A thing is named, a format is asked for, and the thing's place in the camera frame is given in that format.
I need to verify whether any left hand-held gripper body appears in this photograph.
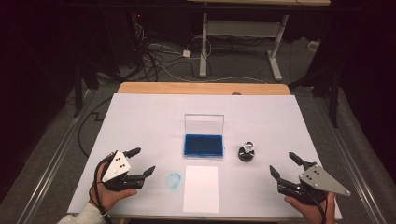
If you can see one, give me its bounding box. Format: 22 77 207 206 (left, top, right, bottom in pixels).
101 150 147 191

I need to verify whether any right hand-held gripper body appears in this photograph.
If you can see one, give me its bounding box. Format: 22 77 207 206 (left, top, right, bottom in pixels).
276 164 352 207

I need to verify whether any black round stamp cap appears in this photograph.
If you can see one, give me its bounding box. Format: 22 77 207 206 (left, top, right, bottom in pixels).
237 146 256 163

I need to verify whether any blue ink pad clear lid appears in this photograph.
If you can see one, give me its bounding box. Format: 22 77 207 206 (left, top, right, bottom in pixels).
183 113 225 160

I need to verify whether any person's left hand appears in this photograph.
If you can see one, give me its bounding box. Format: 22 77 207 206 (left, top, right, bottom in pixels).
89 151 138 213

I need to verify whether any person's right hand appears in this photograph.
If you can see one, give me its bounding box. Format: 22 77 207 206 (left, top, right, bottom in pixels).
283 191 338 224

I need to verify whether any large white board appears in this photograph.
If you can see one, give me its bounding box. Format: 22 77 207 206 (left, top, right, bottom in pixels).
66 92 344 222

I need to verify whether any white paper sheet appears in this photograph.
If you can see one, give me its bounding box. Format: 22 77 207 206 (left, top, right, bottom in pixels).
182 164 220 215

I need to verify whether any black metal stand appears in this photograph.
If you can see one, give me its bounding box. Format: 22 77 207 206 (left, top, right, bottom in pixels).
288 60 341 129
72 60 86 119

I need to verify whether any wooden table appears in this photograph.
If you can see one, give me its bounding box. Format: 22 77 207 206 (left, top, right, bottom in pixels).
116 81 334 224

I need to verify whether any white power strip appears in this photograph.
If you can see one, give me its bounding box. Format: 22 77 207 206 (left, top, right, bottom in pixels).
306 39 322 53

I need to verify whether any dark equipment with red light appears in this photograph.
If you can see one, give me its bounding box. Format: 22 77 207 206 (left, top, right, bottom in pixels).
129 10 148 68

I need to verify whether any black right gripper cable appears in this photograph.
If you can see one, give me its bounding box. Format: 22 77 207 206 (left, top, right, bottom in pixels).
303 189 330 224

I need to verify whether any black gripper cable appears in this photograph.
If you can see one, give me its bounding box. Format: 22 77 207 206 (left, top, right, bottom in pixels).
88 156 115 224
303 189 330 224

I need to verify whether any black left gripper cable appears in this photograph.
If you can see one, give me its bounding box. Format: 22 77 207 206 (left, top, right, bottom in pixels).
88 156 115 224

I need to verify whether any metal floor rail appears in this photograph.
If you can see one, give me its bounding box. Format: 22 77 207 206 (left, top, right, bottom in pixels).
316 92 389 224
13 89 96 224

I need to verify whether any black cable beside table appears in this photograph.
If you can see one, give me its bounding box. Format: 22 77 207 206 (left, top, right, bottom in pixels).
77 96 114 158

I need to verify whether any tangle of black floor cables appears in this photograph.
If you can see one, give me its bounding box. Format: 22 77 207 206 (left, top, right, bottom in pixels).
132 21 214 83

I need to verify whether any white floor cable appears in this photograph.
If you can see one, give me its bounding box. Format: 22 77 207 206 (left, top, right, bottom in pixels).
160 63 269 85

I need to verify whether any white metal desk frame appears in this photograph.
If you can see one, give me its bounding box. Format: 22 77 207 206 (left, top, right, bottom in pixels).
186 0 332 82

